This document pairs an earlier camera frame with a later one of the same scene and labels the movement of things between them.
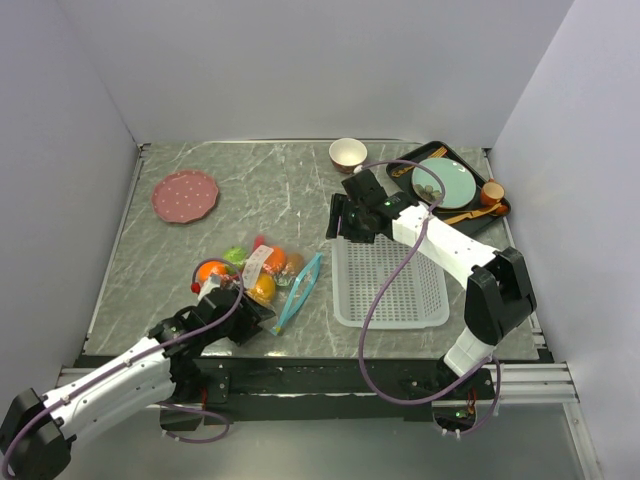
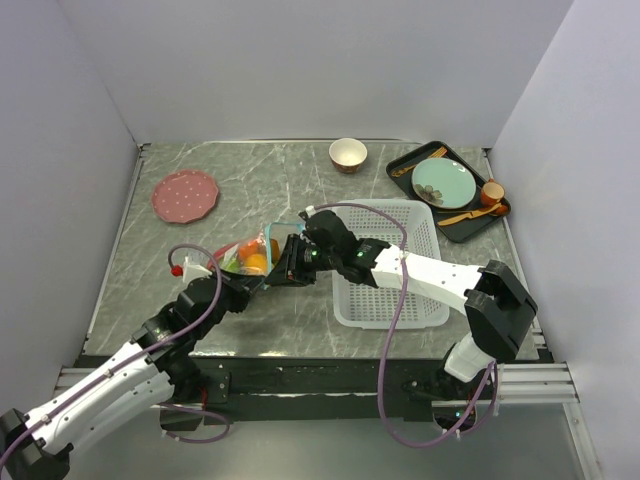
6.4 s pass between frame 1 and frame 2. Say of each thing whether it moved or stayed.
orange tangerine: moved
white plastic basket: stayed
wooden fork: stayed
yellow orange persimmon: moved
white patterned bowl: stayed
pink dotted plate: stayed
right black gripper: moved
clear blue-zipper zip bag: moved
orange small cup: stayed
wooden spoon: stayed
